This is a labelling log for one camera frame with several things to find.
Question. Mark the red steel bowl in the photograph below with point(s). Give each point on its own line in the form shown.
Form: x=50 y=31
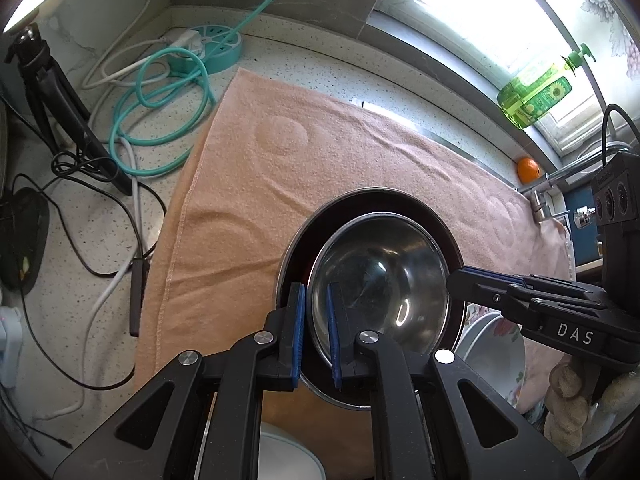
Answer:
x=380 y=270

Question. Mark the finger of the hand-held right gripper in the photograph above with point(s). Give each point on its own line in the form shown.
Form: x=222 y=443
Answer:
x=480 y=290

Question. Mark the pink towel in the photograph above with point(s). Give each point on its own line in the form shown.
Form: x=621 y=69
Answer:
x=250 y=185

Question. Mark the grape print roller blind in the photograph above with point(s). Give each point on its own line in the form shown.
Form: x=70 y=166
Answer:
x=605 y=0

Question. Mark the round teal power strip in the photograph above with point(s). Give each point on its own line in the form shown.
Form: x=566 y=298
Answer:
x=220 y=55

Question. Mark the large steel bowl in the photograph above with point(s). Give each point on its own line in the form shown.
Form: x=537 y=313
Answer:
x=312 y=232

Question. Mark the blue knife holder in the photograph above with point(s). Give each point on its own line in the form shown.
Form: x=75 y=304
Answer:
x=582 y=245

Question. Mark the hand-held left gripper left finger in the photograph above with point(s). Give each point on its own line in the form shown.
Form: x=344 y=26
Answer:
x=298 y=330

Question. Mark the black oval device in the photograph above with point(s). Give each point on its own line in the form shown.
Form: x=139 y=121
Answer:
x=25 y=235

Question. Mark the orange fruit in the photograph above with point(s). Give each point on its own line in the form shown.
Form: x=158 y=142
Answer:
x=529 y=170

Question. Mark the black tripod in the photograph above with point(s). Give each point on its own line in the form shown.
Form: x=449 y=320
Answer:
x=65 y=110

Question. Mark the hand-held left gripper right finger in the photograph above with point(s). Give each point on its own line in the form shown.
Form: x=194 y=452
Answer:
x=332 y=340

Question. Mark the small pink floral plate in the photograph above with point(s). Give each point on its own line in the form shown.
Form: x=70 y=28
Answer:
x=500 y=360

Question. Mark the person's right hand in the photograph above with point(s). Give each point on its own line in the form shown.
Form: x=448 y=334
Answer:
x=570 y=400

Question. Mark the white bowl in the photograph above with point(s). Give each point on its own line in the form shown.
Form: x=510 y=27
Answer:
x=290 y=455

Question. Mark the window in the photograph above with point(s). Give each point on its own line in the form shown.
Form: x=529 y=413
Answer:
x=475 y=5

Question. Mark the green dish soap bottle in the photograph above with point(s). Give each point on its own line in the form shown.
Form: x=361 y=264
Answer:
x=535 y=100

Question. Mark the chrome faucet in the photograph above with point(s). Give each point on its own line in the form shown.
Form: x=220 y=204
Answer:
x=537 y=205

